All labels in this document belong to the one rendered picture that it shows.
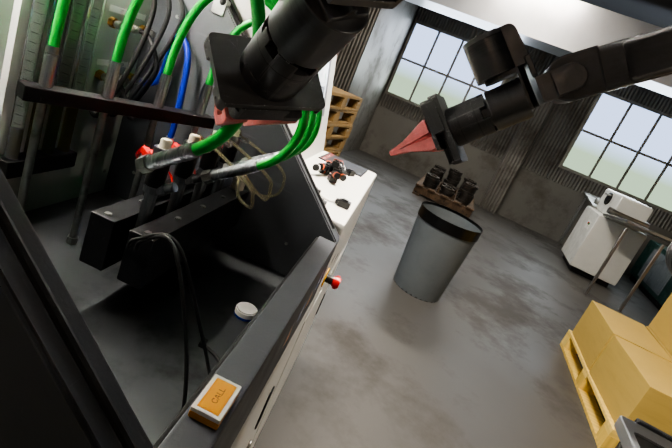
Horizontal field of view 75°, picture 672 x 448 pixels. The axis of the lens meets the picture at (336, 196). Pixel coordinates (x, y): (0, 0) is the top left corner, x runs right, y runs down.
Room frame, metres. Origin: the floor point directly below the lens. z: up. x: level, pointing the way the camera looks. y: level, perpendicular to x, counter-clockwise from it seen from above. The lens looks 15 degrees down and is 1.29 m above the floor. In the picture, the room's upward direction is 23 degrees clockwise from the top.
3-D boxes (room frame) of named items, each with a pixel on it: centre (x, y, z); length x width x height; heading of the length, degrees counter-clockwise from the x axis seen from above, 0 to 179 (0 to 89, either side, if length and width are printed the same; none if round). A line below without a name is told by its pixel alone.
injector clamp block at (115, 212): (0.71, 0.24, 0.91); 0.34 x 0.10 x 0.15; 175
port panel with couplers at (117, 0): (0.85, 0.49, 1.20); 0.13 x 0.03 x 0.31; 175
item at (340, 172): (1.31, 0.03, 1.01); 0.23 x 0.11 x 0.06; 175
